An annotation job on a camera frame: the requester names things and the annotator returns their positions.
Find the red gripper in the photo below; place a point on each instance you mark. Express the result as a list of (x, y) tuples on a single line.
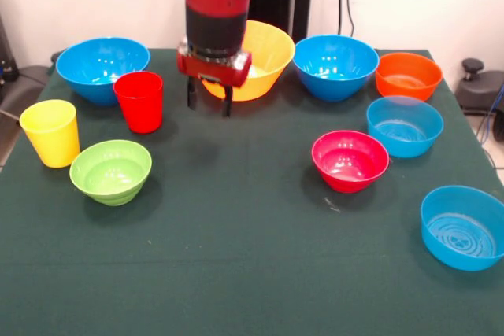
[(212, 70)]

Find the large yellow bowl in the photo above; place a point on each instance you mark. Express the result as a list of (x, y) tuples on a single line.
[(267, 56)]

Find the red cup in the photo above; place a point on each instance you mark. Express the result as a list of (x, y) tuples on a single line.
[(139, 111)]

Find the large blue bowl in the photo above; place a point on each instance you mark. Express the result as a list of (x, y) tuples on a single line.
[(334, 72), (94, 64)]

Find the dark green tablecloth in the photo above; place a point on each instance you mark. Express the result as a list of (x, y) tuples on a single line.
[(236, 233)]

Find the green bowl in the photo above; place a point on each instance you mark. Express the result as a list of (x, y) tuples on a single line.
[(106, 190)]

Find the pink bowl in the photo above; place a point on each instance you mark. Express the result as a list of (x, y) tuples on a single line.
[(346, 178)]

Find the yellow cup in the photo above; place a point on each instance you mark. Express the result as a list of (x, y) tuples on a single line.
[(51, 139)]

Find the black stand base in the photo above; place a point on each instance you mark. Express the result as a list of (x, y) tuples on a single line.
[(23, 88), (480, 88)]

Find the orange bowl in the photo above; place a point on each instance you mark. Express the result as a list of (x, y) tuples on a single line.
[(407, 84)]

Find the small blue bowl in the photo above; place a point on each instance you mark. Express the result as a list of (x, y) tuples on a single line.
[(405, 143), (441, 233)]

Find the black equipment case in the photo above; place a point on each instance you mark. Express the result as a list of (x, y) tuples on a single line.
[(6, 56)]

